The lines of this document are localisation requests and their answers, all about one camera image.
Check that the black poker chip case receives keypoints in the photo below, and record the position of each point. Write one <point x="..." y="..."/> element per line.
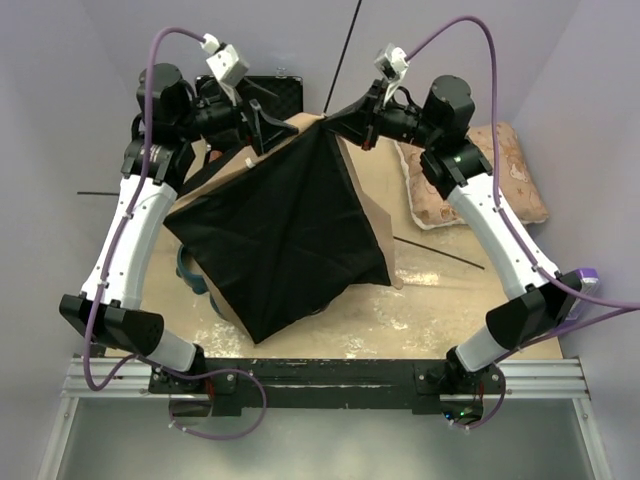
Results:
<point x="281" y="97"/>

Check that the purple box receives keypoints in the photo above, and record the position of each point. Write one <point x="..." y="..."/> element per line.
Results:
<point x="590" y="282"/>

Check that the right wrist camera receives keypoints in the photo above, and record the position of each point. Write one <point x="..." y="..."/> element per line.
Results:
<point x="391" y="61"/>

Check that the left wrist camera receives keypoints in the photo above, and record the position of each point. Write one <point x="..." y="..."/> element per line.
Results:
<point x="226" y="64"/>

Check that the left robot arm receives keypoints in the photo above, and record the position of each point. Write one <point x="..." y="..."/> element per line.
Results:
<point x="107" y="310"/>

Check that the beige and black pet tent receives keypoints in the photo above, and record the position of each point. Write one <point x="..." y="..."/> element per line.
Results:
<point x="279" y="236"/>

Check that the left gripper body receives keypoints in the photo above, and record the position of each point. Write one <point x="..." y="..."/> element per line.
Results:
<point x="246" y="126"/>

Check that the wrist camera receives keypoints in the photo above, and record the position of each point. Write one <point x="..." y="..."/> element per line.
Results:
<point x="391" y="61"/>
<point x="226" y="64"/>

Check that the beige patterned pet cushion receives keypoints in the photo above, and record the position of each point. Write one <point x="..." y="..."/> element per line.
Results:
<point x="430" y="211"/>

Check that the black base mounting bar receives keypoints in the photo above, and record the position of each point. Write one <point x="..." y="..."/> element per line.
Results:
<point x="422" y="386"/>

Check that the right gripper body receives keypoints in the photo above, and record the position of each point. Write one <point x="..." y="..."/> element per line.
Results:
<point x="381" y="96"/>

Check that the teal double pet bowl stand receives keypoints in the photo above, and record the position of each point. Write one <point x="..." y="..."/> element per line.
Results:
<point x="185" y="269"/>

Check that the aluminium frame rail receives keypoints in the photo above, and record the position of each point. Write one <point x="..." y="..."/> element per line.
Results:
<point x="525" y="379"/>

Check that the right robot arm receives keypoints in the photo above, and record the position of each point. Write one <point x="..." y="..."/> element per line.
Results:
<point x="538" y="295"/>

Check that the black tent pole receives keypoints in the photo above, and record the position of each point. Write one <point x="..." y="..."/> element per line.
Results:
<point x="440" y="252"/>
<point x="344" y="49"/>

